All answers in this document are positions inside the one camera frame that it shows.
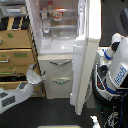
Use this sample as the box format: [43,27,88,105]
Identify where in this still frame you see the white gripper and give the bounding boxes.
[26,65,45,86]

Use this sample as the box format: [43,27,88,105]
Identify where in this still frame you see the white fridge door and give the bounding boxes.
[70,0,101,115]

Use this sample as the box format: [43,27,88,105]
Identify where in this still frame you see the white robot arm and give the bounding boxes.
[0,65,45,114]

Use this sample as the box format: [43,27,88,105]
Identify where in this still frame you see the white robot base edge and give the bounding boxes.
[36,115,102,128]

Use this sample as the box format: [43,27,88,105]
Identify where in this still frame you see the upper fridge drawer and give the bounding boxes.
[38,54,73,79]

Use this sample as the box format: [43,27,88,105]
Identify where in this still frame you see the fridge drawer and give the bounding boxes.
[38,54,73,79]
[44,77,72,99]

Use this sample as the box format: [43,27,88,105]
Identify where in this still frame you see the lower fridge drawer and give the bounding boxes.
[44,77,72,99]

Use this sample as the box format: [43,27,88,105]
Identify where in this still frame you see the wooden drawer cabinet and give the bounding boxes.
[0,16,46,99]

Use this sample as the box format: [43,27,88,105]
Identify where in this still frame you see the white refrigerator body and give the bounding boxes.
[24,0,88,100]

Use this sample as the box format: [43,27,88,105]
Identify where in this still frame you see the grey box on cabinet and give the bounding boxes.
[0,5,27,17]

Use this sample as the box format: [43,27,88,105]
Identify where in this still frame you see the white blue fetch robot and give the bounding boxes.
[93,33,128,105]

